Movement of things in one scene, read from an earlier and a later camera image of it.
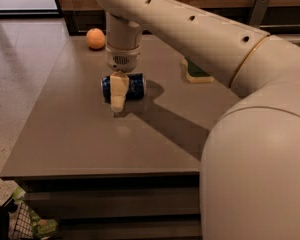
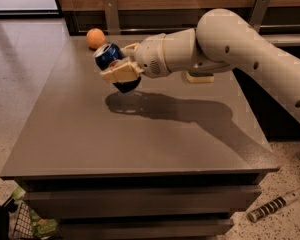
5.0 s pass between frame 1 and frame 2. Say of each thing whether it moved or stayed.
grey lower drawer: stayed
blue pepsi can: moved
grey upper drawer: stayed
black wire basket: stayed
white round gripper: moved
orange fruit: stayed
